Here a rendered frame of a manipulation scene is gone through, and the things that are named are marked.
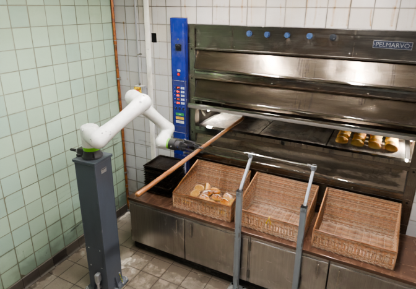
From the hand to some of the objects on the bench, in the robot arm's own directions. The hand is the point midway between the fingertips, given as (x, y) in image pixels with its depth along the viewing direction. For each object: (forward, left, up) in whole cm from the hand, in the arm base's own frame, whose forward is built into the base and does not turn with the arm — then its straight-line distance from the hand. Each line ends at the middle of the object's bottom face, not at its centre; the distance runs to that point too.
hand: (199, 149), depth 276 cm
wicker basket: (0, +28, -62) cm, 68 cm away
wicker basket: (+59, +24, -62) cm, 89 cm away
